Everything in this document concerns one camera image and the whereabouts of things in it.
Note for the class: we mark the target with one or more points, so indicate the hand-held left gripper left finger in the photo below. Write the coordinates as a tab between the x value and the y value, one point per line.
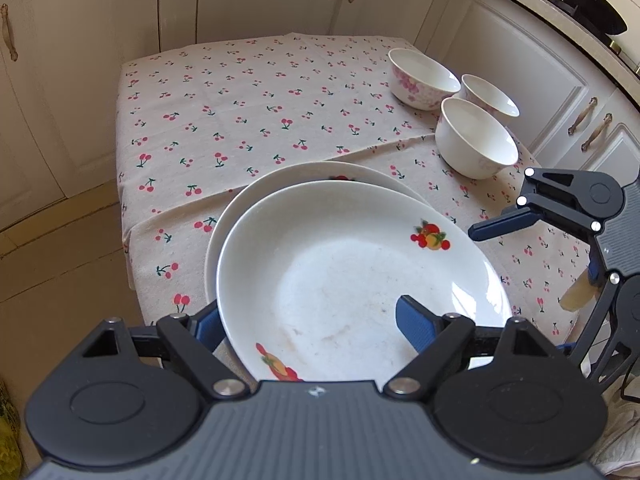
207	327

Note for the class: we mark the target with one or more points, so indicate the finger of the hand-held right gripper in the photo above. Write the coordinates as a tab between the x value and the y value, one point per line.
605	320
500	226

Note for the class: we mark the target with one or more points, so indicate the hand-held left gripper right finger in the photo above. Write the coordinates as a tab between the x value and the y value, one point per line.
417	325

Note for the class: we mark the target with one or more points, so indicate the white pale floral bowl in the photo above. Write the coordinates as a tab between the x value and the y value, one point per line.
475	135

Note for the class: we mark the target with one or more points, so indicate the oval deep white plate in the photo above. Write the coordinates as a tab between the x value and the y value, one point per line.
340	270

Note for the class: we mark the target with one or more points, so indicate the white pink floral bowl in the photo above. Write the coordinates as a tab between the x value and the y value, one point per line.
492	96
422	75

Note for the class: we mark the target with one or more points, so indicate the large white fruit print plate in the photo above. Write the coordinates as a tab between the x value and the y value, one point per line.
270	184

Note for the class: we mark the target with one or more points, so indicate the person's white clothing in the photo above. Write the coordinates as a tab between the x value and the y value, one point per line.
622	435

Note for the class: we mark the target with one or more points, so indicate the green printed bag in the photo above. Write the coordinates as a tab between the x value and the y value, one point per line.
6	435

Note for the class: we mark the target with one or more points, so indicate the cherry print tablecloth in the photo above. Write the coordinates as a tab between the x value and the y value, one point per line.
250	100

